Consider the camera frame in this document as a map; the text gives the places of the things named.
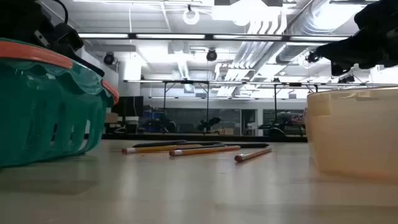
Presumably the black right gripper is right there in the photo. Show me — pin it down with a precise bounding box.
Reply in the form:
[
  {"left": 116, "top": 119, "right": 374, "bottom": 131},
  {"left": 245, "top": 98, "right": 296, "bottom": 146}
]
[{"left": 315, "top": 0, "right": 398, "bottom": 77}]

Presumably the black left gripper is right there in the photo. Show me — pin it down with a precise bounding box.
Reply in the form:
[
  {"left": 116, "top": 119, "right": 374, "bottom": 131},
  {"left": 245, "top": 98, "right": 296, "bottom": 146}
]
[{"left": 0, "top": 0, "right": 105, "bottom": 77}]

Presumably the teal plastic basket orange rim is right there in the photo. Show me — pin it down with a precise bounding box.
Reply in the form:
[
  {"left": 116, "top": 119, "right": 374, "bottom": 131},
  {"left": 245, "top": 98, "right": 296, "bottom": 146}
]
[{"left": 0, "top": 37, "right": 120, "bottom": 169}]

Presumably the yellow pencil with eraser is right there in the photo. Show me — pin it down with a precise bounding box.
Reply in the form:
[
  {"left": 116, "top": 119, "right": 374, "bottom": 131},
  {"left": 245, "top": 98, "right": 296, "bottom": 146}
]
[
  {"left": 169, "top": 145, "right": 241, "bottom": 157},
  {"left": 121, "top": 144, "right": 203, "bottom": 155},
  {"left": 234, "top": 147, "right": 273, "bottom": 163}
]

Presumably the black computer monitor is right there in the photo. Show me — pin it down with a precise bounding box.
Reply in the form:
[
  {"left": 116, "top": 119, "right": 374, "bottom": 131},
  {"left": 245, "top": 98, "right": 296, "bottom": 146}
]
[{"left": 111, "top": 95, "right": 144, "bottom": 118}]

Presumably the brown cardboard box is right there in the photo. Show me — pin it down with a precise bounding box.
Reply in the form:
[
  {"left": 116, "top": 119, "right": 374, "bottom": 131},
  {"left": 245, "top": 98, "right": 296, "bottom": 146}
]
[{"left": 104, "top": 112, "right": 119, "bottom": 124}]

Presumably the translucent orange plastic container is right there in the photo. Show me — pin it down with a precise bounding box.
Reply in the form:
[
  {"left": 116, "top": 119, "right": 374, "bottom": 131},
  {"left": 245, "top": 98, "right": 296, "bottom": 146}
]
[{"left": 304, "top": 86, "right": 398, "bottom": 183}]

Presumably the overhead LED light bar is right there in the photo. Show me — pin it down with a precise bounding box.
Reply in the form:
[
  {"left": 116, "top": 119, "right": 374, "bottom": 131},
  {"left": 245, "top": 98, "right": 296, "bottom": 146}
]
[{"left": 77, "top": 32, "right": 349, "bottom": 44}]

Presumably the silver ventilation duct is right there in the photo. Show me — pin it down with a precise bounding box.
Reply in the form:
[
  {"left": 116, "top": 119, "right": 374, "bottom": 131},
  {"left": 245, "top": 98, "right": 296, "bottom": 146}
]
[{"left": 275, "top": 0, "right": 361, "bottom": 65}]

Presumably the black camera cable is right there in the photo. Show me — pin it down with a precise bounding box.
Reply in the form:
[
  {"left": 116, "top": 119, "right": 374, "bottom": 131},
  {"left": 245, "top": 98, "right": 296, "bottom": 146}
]
[{"left": 51, "top": 0, "right": 69, "bottom": 25}]

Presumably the black background rig frame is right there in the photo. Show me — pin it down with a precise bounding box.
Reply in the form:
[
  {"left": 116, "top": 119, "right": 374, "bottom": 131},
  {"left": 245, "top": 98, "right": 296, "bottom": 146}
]
[{"left": 123, "top": 79, "right": 398, "bottom": 138}]

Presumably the white hanging ring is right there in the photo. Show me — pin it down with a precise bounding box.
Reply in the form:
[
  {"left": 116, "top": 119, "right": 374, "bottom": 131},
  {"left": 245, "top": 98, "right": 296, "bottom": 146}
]
[{"left": 182, "top": 7, "right": 200, "bottom": 26}]

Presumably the black table edge frame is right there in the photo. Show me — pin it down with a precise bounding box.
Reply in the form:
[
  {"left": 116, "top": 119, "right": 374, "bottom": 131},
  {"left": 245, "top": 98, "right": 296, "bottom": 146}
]
[{"left": 101, "top": 133, "right": 308, "bottom": 143}]

